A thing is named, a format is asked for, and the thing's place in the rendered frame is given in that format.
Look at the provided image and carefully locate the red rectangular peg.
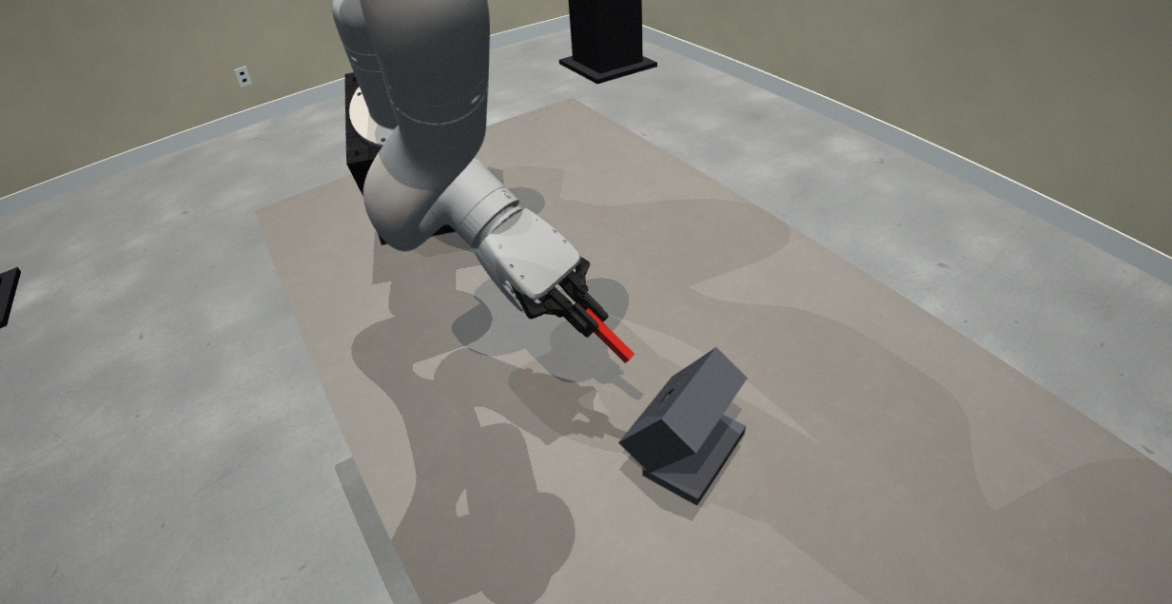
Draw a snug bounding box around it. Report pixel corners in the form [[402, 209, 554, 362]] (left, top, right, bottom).
[[586, 308, 635, 364]]

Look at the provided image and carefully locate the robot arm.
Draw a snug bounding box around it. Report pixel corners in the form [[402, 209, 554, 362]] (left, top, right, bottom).
[[332, 0, 519, 251]]

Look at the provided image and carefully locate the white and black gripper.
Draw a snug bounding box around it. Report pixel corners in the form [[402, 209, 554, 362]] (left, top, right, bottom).
[[476, 206, 609, 338]]

